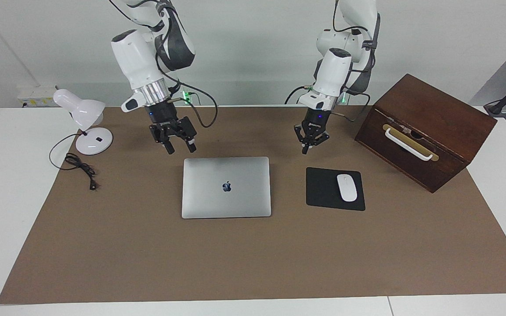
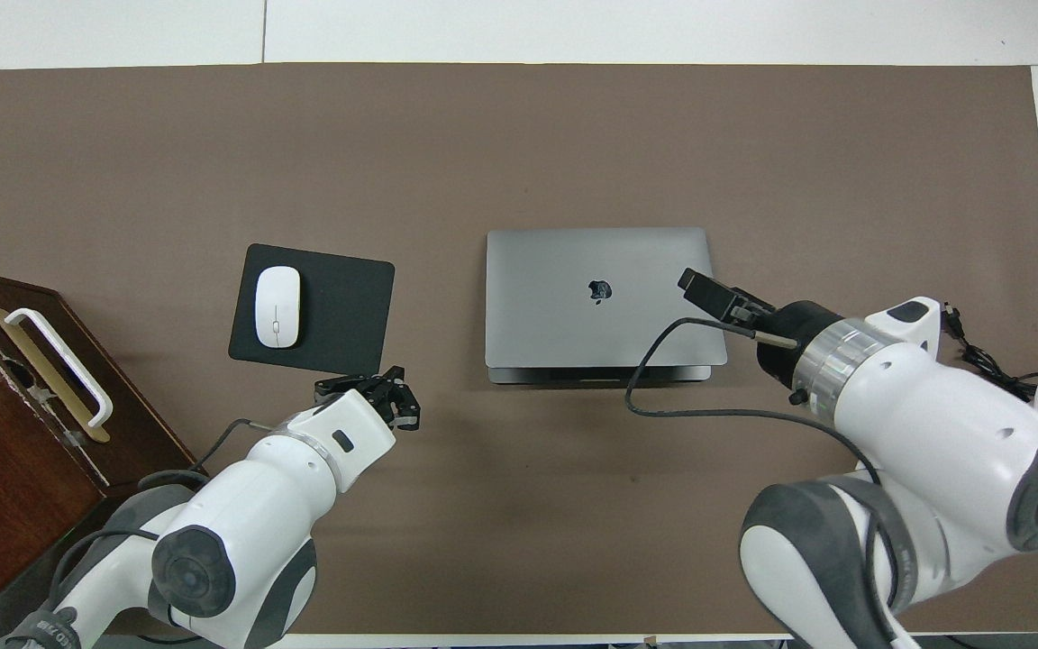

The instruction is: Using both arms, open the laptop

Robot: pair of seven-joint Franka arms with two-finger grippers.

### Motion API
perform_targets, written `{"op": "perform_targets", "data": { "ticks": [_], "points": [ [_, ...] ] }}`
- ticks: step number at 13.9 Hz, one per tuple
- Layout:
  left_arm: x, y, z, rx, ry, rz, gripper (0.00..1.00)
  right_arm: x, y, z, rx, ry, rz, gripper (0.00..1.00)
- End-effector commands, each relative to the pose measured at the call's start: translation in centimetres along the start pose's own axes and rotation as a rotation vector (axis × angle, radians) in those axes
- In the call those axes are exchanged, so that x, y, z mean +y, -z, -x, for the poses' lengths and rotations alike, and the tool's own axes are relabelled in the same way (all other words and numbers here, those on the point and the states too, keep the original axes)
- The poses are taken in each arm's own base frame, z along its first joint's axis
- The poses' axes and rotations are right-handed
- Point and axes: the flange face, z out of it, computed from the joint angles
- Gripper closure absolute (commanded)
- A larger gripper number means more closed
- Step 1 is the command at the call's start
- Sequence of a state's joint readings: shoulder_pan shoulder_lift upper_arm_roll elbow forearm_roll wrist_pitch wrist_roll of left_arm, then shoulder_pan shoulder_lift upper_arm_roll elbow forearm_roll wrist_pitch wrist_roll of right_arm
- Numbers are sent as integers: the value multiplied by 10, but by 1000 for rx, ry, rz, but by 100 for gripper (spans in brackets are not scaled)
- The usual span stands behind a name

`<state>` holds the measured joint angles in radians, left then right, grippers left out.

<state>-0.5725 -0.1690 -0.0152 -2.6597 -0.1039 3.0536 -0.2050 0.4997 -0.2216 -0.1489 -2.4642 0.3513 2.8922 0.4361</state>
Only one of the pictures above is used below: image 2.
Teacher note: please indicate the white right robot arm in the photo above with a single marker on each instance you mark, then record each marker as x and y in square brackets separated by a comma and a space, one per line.
[933, 424]

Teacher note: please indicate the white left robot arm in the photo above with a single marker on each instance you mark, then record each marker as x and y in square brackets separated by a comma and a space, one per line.
[258, 505]

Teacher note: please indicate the silver grey laptop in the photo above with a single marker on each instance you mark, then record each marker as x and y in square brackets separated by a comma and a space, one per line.
[573, 306]

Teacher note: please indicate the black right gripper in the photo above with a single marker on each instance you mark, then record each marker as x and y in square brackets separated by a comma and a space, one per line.
[794, 342]

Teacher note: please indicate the white computer mouse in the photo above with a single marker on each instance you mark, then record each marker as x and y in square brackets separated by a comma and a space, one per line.
[277, 306]

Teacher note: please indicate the black mouse pad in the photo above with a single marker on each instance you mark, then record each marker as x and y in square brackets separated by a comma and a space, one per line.
[348, 315]

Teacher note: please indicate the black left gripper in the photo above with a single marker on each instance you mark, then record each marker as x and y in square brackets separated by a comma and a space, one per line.
[379, 392]

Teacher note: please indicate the brown table mat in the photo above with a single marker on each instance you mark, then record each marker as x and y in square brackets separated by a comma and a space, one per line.
[483, 135]

